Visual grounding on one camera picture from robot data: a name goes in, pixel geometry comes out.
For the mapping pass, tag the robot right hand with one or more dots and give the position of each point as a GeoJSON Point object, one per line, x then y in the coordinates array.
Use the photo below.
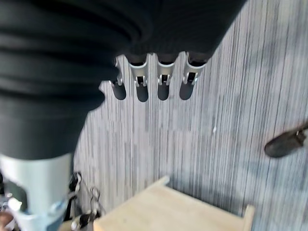
{"type": "Point", "coordinates": [48, 72]}

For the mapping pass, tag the light wooden furniture piece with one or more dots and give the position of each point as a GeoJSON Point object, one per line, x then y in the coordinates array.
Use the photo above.
{"type": "Point", "coordinates": [168, 211]}

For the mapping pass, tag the robot dark foot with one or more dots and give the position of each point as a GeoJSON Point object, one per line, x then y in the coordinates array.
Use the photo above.
{"type": "Point", "coordinates": [281, 145]}

